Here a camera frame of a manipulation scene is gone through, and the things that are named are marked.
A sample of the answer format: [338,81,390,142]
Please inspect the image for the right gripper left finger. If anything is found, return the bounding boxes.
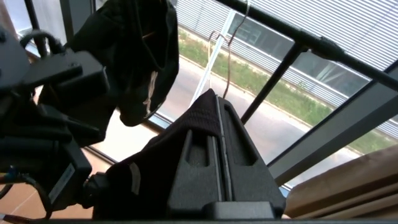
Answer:
[167,129,234,219]

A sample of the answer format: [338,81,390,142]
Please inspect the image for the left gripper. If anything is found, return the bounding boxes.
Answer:
[0,104,110,213]

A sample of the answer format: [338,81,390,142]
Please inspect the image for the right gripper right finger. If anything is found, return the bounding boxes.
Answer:
[216,95,287,219]

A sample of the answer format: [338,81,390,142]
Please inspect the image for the black garment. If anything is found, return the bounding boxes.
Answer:
[91,88,222,220]

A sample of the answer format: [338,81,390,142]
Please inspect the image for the pink clothes hanger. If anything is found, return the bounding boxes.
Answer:
[207,0,251,100]

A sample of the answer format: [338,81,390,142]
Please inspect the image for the black shorts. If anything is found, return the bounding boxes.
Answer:
[39,0,180,147]

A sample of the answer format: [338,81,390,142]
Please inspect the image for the black clothes rack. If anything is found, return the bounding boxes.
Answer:
[24,0,398,125]

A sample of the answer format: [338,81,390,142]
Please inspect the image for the beige curtain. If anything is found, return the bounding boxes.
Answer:
[284,144,398,220]

